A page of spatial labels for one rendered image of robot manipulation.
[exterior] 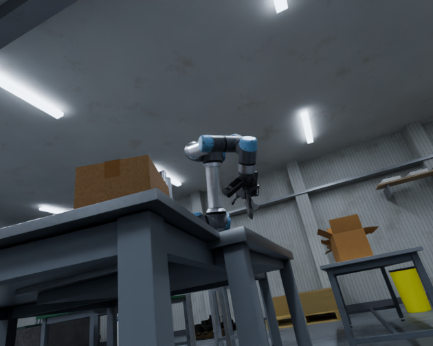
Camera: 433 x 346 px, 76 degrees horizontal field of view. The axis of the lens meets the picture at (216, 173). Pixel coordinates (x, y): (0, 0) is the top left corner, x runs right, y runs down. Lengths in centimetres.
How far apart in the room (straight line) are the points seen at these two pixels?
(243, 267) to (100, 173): 53
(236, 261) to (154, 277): 38
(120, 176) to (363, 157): 689
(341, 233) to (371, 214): 432
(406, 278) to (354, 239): 273
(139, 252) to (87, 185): 53
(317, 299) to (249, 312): 496
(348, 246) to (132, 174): 223
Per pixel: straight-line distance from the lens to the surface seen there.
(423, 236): 717
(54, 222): 53
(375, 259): 278
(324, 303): 572
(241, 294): 79
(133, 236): 47
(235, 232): 78
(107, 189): 92
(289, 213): 714
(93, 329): 310
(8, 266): 64
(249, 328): 79
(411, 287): 548
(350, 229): 281
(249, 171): 118
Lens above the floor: 66
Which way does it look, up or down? 24 degrees up
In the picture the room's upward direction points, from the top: 10 degrees counter-clockwise
